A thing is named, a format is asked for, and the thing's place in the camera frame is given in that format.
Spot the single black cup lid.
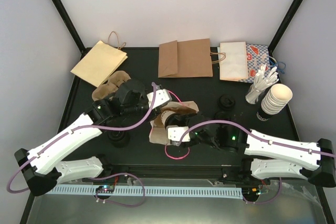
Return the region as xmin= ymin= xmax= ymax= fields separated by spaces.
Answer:
xmin=214 ymin=111 xmax=231 ymax=121

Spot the cake print paper bag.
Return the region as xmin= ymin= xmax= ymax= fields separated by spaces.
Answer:
xmin=149 ymin=91 xmax=199 ymax=160

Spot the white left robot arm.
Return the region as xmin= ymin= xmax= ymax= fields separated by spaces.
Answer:
xmin=15 ymin=79 xmax=171 ymax=196

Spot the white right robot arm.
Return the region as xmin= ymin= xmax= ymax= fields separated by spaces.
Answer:
xmin=179 ymin=120 xmax=335 ymax=188

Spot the brown pulp cup carrier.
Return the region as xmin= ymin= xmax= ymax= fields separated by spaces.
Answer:
xmin=91 ymin=71 xmax=131 ymax=101

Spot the stack of black lids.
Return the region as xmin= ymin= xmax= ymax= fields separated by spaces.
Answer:
xmin=108 ymin=131 xmax=130 ymax=148

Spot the black cup lid stack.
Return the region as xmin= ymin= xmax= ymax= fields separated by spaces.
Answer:
xmin=218 ymin=94 xmax=236 ymax=110

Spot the stack of paper cups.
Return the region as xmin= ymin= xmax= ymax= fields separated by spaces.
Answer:
xmin=256 ymin=84 xmax=293 ymax=121

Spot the white plastic cutlery bunch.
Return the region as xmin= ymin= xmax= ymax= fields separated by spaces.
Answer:
xmin=245 ymin=65 xmax=279 ymax=104

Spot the brown kraft paper bag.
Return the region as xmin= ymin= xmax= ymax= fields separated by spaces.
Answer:
xmin=158 ymin=38 xmax=213 ymax=78

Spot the white paper bag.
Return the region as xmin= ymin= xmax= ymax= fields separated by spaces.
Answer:
xmin=211 ymin=41 xmax=248 ymax=81

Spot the red blue patterned bag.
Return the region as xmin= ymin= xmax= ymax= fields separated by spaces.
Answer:
xmin=240 ymin=44 xmax=286 ymax=83

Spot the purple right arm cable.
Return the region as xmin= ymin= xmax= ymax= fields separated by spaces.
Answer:
xmin=178 ymin=120 xmax=336 ymax=204

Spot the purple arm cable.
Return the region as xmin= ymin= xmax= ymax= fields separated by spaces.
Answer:
xmin=6 ymin=81 xmax=161 ymax=207
xmin=178 ymin=120 xmax=336 ymax=204

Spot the tan paper bag with handles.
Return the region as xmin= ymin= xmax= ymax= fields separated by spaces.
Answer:
xmin=70 ymin=40 xmax=128 ymax=87

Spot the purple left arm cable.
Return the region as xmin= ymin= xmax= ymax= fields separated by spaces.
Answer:
xmin=6 ymin=81 xmax=161 ymax=207

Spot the white perforated front rail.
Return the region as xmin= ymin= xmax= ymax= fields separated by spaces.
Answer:
xmin=48 ymin=184 xmax=243 ymax=199

